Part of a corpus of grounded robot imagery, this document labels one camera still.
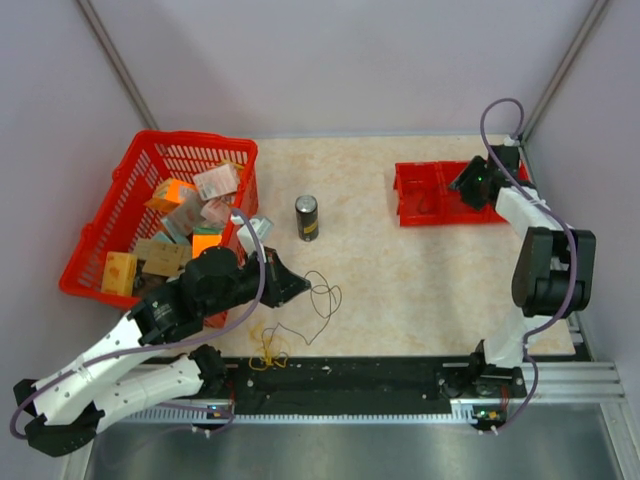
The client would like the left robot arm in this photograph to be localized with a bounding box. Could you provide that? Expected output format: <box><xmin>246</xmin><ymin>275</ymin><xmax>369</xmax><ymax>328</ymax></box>
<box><xmin>10</xmin><ymin>247</ymin><xmax>311</xmax><ymax>458</ymax></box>

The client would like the dark brown wire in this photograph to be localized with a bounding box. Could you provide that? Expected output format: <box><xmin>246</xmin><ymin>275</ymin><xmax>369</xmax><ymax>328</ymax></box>
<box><xmin>261</xmin><ymin>269</ymin><xmax>344</xmax><ymax>361</ymax></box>

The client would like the red plastic basket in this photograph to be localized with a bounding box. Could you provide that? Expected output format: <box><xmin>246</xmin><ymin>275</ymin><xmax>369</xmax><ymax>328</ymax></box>
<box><xmin>58</xmin><ymin>130</ymin><xmax>259</xmax><ymax>311</ymax></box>

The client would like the yellow wire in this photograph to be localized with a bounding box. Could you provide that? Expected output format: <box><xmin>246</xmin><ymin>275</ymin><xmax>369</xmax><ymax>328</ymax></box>
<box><xmin>247</xmin><ymin>319</ymin><xmax>292</xmax><ymax>372</ymax></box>

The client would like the yellow sponge box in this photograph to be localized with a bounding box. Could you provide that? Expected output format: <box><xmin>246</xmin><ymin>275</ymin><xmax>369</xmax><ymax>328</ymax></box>
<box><xmin>101</xmin><ymin>251</ymin><xmax>138</xmax><ymax>296</ymax></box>

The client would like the pink packet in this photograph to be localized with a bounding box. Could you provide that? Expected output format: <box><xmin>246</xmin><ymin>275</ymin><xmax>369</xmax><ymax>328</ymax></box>
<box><xmin>193</xmin><ymin>164</ymin><xmax>240</xmax><ymax>201</ymax></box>

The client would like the bright orange carton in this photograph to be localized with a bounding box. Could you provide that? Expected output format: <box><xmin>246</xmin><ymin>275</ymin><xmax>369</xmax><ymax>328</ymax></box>
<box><xmin>191</xmin><ymin>227</ymin><xmax>222</xmax><ymax>259</ymax></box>

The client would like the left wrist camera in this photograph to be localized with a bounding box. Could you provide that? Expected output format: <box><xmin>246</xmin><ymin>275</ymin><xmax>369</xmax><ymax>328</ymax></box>
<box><xmin>237</xmin><ymin>216</ymin><xmax>274</xmax><ymax>256</ymax></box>

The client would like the black drink can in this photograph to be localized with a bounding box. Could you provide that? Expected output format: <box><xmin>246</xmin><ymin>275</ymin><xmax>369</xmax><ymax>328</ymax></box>
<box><xmin>295</xmin><ymin>195</ymin><xmax>319</xmax><ymax>242</ymax></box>

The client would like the orange box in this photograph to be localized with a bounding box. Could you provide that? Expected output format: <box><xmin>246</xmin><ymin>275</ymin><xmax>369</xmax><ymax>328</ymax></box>
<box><xmin>144</xmin><ymin>178</ymin><xmax>197</xmax><ymax>214</ymax></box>

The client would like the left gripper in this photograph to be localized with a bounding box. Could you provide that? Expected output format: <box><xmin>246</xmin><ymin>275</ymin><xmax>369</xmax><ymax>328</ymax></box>
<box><xmin>203</xmin><ymin>246</ymin><xmax>311</xmax><ymax>318</ymax></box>

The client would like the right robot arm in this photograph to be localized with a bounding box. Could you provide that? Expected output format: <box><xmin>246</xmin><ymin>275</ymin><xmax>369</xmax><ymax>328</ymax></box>
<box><xmin>450</xmin><ymin>145</ymin><xmax>596</xmax><ymax>396</ymax></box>

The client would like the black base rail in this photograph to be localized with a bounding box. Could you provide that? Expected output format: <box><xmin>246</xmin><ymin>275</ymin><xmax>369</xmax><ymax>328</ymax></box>
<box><xmin>199</xmin><ymin>355</ymin><xmax>527</xmax><ymax>416</ymax></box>

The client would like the red divided bin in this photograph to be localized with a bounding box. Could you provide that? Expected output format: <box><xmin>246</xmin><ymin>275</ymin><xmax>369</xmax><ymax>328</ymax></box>
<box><xmin>393</xmin><ymin>161</ymin><xmax>505</xmax><ymax>227</ymax></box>

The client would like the brown cardboard box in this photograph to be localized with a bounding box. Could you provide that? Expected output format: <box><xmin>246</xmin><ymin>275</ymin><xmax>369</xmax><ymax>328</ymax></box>
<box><xmin>132</xmin><ymin>239</ymin><xmax>192</xmax><ymax>277</ymax></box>

